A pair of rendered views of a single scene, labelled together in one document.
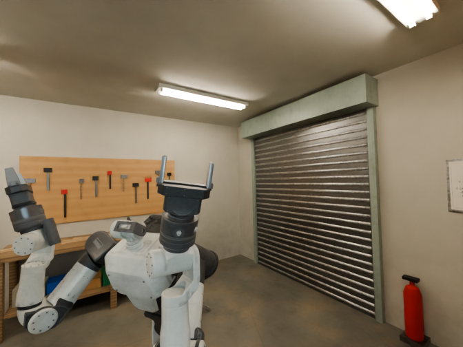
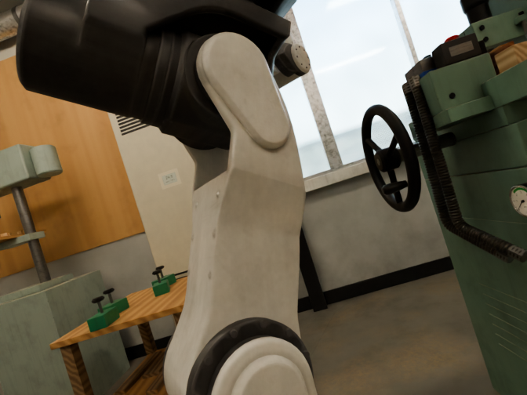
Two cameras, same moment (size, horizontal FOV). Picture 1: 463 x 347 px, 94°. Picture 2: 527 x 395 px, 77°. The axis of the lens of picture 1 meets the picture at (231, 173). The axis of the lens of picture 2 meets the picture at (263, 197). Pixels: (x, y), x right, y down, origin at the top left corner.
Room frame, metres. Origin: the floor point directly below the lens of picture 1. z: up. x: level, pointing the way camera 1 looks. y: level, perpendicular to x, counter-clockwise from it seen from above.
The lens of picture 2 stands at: (1.34, 0.58, 0.80)
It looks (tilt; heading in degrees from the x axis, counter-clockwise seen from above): 1 degrees up; 220
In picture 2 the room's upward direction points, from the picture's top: 18 degrees counter-clockwise
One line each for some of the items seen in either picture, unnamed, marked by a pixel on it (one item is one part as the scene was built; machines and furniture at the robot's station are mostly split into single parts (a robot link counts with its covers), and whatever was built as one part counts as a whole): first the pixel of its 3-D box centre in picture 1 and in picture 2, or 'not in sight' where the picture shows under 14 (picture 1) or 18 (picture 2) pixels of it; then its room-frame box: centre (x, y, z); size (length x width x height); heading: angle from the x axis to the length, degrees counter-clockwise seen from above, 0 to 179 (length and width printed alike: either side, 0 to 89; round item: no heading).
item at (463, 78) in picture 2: not in sight; (448, 92); (0.43, 0.47, 0.91); 0.15 x 0.14 x 0.09; 39
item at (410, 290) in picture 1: (413, 309); not in sight; (2.10, -1.70, 0.30); 0.19 x 0.18 x 0.60; 124
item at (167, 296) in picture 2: not in sight; (164, 339); (0.53, -0.94, 0.32); 0.66 x 0.57 x 0.64; 34
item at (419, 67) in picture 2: not in sight; (438, 62); (0.44, 0.47, 0.99); 0.13 x 0.11 x 0.06; 39
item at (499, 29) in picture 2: not in sight; (494, 37); (0.23, 0.58, 1.03); 0.14 x 0.07 x 0.09; 129
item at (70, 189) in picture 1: (110, 188); not in sight; (3.26, 1.84, 1.50); 2.00 x 0.04 x 0.90; 124
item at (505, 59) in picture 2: not in sight; (514, 57); (0.50, 0.60, 0.92); 0.04 x 0.03 x 0.04; 45
